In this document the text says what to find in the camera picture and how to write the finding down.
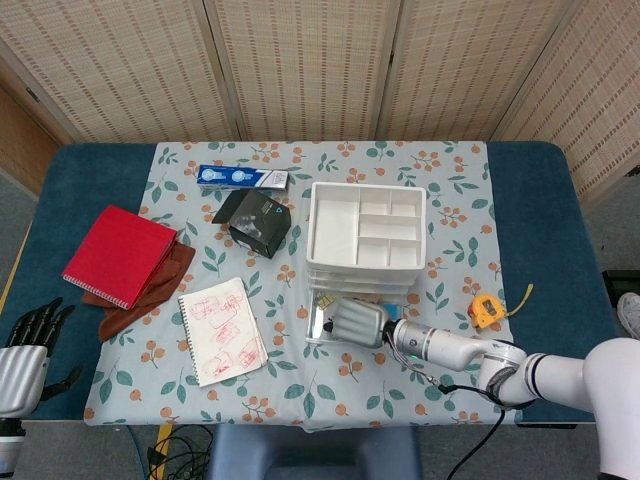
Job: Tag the brown cloth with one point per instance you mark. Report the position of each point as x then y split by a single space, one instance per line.
150 300

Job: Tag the blue padded seat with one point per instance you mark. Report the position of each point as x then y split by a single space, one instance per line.
315 452

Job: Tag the blue eraser block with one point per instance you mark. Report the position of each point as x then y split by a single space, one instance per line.
395 308

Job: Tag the clear plastic bottom drawer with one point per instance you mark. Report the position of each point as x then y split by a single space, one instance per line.
316 325

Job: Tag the white plastic drawer organizer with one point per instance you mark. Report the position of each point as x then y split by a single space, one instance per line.
367 230

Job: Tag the white shoe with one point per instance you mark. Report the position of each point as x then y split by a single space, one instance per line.
631 315

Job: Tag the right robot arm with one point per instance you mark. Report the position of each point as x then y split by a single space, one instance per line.
500 360

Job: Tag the black cube cardboard box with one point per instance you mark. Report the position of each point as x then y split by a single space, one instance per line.
260 225

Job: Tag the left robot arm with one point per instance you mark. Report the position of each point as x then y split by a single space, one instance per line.
7 445

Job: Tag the floral fruit print tablecloth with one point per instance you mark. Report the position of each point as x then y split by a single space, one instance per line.
320 390

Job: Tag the woven folding screen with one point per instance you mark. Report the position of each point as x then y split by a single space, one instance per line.
300 65

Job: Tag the blue white toothpaste box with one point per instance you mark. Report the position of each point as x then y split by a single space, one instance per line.
240 177

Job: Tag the red spiral binder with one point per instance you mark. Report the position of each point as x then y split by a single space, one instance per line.
117 250

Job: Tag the yellow tape measure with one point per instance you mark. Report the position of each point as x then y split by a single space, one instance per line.
486 310

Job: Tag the spiral notebook with red scribbles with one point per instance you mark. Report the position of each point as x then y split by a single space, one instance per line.
222 330

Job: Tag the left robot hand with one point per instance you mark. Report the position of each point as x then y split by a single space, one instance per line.
25 360

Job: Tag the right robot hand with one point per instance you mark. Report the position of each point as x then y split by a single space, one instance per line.
360 322

